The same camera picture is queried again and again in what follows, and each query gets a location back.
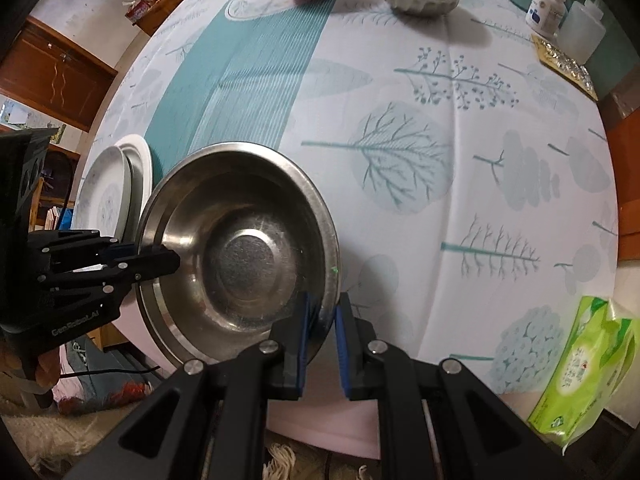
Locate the person's left hand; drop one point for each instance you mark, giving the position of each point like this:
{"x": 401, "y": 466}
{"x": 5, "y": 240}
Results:
{"x": 46, "y": 367}

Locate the white pill bottle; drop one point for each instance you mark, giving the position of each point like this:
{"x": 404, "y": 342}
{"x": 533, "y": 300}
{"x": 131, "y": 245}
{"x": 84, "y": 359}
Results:
{"x": 546, "y": 7}

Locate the wooden room door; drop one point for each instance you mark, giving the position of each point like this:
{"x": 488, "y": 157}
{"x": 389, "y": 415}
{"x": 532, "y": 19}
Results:
{"x": 50, "y": 75}

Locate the green tissue pack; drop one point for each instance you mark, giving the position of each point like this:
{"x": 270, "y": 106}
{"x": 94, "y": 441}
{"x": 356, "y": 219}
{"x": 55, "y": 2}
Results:
{"x": 585, "y": 370}

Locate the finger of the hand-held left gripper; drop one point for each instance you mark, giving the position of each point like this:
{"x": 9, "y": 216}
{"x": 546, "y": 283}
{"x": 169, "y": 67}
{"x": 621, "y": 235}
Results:
{"x": 150, "y": 262}
{"x": 122, "y": 250}

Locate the foil blister pack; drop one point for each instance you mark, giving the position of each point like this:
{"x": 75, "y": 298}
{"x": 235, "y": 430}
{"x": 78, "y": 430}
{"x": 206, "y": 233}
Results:
{"x": 565, "y": 65}

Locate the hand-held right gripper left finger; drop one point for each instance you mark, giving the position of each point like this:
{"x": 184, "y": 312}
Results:
{"x": 301, "y": 340}

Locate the wooden sliding door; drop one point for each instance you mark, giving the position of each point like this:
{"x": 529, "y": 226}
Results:
{"x": 625, "y": 170}

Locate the tree print tablecloth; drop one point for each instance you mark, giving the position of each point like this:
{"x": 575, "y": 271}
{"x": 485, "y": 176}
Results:
{"x": 450, "y": 185}

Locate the blue patterned white plate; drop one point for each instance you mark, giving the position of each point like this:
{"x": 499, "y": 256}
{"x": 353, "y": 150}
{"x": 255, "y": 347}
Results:
{"x": 102, "y": 195}

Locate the teal striped table runner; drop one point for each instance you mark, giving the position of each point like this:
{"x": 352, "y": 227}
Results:
{"x": 250, "y": 70}

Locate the clear squeeze bottle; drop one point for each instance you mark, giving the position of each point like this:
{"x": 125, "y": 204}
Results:
{"x": 582, "y": 30}

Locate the wooden television cabinet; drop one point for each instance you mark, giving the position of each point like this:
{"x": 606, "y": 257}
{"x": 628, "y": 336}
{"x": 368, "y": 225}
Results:
{"x": 160, "y": 7}

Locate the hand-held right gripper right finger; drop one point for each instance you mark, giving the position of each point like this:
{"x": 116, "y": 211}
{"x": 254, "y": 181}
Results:
{"x": 342, "y": 350}

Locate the red tissue box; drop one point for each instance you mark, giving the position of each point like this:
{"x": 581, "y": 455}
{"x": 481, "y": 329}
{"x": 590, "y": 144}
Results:
{"x": 139, "y": 10}

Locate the large white plate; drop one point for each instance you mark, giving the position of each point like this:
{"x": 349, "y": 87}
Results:
{"x": 142, "y": 170}

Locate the large stainless steel bowl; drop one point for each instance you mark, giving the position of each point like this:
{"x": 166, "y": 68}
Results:
{"x": 240, "y": 255}

